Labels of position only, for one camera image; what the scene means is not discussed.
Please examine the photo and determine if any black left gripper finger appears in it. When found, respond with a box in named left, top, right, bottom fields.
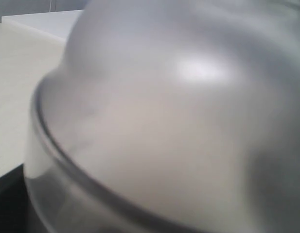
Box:
left=0, top=165, right=40, bottom=233

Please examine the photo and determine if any clear plastic spice shaker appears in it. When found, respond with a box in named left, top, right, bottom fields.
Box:
left=24, top=0, right=300, bottom=233

